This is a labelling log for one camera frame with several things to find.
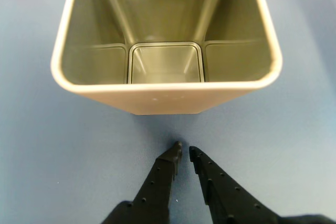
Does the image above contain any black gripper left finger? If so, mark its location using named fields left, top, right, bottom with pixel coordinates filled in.
left=101, top=141, right=183, bottom=224

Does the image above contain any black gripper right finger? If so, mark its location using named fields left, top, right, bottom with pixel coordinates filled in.
left=188, top=146, right=289, bottom=224

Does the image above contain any beige square metal container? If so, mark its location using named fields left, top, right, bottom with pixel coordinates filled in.
left=49, top=0, right=284, bottom=116

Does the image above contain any dark table mat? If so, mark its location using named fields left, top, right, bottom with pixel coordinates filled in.
left=0, top=0, right=336, bottom=224

